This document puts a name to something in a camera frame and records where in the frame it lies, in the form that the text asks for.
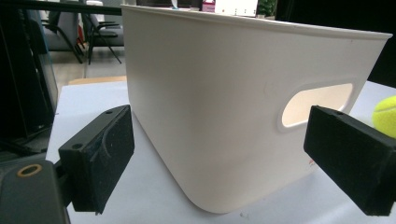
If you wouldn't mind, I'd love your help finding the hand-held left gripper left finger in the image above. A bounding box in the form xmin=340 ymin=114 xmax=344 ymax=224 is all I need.
xmin=58 ymin=105 xmax=135 ymax=215

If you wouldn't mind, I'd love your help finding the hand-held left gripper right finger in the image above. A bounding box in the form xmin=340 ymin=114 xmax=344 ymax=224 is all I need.
xmin=303 ymin=105 xmax=396 ymax=217

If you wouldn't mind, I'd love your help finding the yellow tennis ball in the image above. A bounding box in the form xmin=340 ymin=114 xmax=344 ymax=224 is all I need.
xmin=372 ymin=94 xmax=396 ymax=139

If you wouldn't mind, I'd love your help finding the white plastic basket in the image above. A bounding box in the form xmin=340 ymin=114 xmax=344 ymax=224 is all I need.
xmin=120 ymin=4 xmax=393 ymax=215

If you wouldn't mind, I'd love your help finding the wooden board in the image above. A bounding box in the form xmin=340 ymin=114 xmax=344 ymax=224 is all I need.
xmin=67 ymin=76 xmax=128 ymax=86

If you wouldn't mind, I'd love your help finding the black monitor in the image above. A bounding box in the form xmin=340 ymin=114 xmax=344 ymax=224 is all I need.
xmin=0 ymin=6 xmax=59 ymax=141

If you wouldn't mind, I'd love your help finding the black folding chair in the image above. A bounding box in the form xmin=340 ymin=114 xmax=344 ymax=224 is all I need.
xmin=81 ymin=12 xmax=125 ymax=65

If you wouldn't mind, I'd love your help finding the grey office chair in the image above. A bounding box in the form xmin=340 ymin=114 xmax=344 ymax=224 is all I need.
xmin=40 ymin=10 xmax=86 ymax=64

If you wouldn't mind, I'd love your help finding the black metal bar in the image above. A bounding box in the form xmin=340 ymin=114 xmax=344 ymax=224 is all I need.
xmin=0 ymin=0 xmax=123 ymax=17

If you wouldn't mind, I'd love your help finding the green plant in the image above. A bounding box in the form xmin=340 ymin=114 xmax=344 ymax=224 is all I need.
xmin=257 ymin=0 xmax=277 ymax=19

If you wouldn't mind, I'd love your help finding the white box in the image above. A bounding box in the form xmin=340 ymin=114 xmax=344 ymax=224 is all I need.
xmin=214 ymin=0 xmax=259 ymax=18

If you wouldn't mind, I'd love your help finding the pink box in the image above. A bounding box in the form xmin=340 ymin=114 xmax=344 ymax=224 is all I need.
xmin=201 ymin=0 xmax=217 ymax=13

